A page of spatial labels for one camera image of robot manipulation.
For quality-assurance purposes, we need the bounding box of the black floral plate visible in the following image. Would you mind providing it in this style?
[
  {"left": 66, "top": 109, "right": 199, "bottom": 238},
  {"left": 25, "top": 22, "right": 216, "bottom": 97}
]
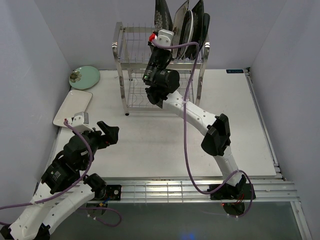
[
  {"left": 154, "top": 0, "right": 173, "bottom": 32},
  {"left": 185, "top": 0, "right": 204, "bottom": 61}
]

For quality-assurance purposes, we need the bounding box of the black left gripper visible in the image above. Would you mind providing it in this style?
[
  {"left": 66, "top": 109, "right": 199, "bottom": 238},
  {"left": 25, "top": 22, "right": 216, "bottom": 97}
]
[{"left": 73, "top": 120, "right": 119, "bottom": 170}]

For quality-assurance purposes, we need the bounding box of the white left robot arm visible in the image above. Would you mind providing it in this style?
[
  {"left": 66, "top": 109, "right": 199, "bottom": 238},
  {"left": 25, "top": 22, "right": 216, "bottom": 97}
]
[{"left": 0, "top": 117, "right": 120, "bottom": 240}]

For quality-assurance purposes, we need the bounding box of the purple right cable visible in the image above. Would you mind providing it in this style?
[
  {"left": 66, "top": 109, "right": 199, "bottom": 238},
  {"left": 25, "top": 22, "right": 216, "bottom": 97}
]
[{"left": 152, "top": 39, "right": 256, "bottom": 220}]

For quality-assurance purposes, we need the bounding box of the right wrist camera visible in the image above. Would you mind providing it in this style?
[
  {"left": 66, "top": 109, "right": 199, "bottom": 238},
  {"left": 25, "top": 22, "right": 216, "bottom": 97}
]
[{"left": 148, "top": 29, "right": 174, "bottom": 48}]

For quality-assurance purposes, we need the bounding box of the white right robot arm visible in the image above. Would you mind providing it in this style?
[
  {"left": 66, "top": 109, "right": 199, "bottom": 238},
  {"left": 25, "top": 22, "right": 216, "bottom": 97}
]
[{"left": 142, "top": 46, "right": 246, "bottom": 199}]

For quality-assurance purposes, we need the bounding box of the round white teal-rimmed plate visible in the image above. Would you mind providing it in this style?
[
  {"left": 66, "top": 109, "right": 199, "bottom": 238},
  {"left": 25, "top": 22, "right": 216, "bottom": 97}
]
[{"left": 177, "top": 9, "right": 194, "bottom": 60}]

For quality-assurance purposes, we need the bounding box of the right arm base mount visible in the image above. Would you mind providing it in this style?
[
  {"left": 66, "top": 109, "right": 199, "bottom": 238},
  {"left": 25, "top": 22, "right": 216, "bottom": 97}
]
[{"left": 210, "top": 183, "right": 256, "bottom": 200}]

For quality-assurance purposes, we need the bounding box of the cream floral square plate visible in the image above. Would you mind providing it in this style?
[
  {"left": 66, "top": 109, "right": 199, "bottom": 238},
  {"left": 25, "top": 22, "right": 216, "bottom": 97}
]
[{"left": 172, "top": 0, "right": 190, "bottom": 46}]

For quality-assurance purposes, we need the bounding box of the aluminium table edge rail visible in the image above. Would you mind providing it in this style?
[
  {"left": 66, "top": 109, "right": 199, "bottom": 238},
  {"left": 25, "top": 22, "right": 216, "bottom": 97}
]
[{"left": 107, "top": 179, "right": 300, "bottom": 204}]

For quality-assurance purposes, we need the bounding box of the stainless steel dish rack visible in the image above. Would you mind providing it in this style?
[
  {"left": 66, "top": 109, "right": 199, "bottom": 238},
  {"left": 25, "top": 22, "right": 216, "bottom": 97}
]
[{"left": 112, "top": 21, "right": 210, "bottom": 116}]

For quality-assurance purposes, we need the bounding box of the mint green round plate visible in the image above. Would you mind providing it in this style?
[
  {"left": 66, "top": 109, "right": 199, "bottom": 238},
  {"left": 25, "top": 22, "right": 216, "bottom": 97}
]
[{"left": 69, "top": 66, "right": 101, "bottom": 90}]

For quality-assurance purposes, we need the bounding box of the blue table label sticker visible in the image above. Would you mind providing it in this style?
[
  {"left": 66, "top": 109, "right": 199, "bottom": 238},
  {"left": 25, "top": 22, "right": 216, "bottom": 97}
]
[{"left": 226, "top": 69, "right": 244, "bottom": 74}]

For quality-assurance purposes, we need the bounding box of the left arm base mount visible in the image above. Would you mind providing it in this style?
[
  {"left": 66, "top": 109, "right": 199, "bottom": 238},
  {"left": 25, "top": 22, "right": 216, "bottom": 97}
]
[{"left": 95, "top": 178, "right": 122, "bottom": 202}]

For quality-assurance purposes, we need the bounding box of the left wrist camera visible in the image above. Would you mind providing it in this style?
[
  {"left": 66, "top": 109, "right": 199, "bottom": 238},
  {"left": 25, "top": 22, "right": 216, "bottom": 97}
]
[{"left": 63, "top": 111, "right": 93, "bottom": 133}]

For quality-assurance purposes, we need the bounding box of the teal square plate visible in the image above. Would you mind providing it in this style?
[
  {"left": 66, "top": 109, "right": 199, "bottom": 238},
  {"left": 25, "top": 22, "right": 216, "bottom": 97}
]
[{"left": 201, "top": 13, "right": 211, "bottom": 47}]

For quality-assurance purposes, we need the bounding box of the white rectangular plate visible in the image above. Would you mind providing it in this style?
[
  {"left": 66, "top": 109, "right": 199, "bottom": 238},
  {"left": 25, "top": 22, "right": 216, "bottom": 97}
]
[{"left": 52, "top": 89, "right": 93, "bottom": 127}]

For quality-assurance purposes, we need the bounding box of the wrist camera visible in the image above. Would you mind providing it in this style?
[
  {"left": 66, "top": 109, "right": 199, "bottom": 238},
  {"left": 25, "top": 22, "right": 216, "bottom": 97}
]
[
  {"left": 63, "top": 111, "right": 93, "bottom": 133},
  {"left": 148, "top": 29, "right": 174, "bottom": 48}
]

